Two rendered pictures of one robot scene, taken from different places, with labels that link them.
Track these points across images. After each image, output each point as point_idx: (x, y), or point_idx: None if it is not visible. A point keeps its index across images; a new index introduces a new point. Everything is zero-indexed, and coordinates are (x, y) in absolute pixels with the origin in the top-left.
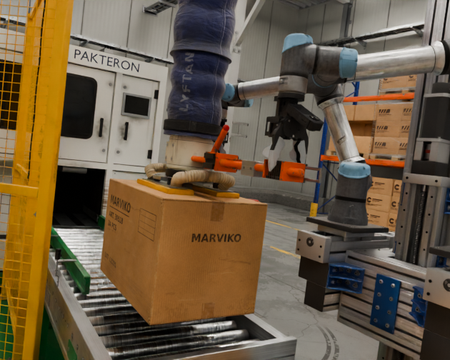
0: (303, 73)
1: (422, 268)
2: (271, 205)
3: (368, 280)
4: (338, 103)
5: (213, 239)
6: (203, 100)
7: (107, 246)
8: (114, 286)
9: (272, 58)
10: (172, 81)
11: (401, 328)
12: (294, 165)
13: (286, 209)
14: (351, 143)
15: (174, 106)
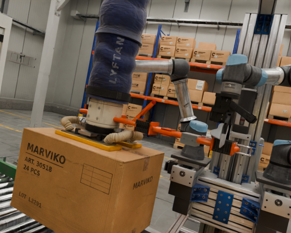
0: (242, 82)
1: (240, 185)
2: (49, 113)
3: (212, 193)
4: (185, 82)
5: (142, 184)
6: (126, 76)
7: (23, 187)
8: (9, 211)
9: None
10: (99, 56)
11: (232, 220)
12: (235, 144)
13: (60, 116)
14: (190, 107)
15: (104, 78)
